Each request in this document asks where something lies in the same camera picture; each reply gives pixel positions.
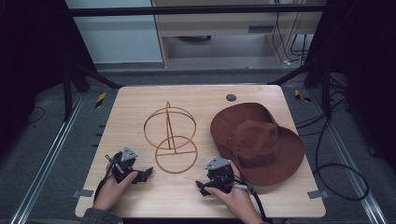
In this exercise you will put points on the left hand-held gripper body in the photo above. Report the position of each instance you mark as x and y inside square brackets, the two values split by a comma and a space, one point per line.
[124, 161]

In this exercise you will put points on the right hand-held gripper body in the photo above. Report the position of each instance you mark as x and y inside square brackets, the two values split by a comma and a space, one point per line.
[220, 174]

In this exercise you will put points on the person's right hand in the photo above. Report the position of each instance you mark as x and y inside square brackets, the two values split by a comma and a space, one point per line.
[235, 200]

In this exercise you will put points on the person's left hand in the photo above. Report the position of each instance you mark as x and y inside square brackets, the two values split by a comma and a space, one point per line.
[112, 191]

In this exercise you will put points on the brown wide-brim hat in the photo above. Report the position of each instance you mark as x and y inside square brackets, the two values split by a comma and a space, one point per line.
[257, 143]

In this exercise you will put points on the yellow black striped tape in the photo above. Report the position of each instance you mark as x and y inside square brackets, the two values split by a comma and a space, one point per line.
[300, 96]
[100, 100]

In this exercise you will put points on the grey round table grommet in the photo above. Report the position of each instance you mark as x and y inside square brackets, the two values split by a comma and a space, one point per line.
[231, 97]

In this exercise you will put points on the black stand leg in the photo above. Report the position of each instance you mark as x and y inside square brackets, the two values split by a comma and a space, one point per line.
[325, 90]
[67, 93]

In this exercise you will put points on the white cabinet panel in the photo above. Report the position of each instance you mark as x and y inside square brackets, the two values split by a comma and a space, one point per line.
[118, 37]

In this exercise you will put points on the dark curtain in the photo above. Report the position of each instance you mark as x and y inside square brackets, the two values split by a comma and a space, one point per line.
[28, 62]
[367, 62]

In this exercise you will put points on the light wooden desk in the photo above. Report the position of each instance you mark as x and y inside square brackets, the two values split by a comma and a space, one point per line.
[218, 25]

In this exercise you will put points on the grey metal table bracket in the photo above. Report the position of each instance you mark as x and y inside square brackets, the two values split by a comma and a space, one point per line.
[83, 193]
[317, 194]

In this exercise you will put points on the aluminium floor rail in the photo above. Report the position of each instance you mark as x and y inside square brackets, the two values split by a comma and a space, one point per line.
[351, 168]
[46, 161]

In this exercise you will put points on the black horizontal frame bar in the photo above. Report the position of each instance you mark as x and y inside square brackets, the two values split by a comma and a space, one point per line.
[186, 10]

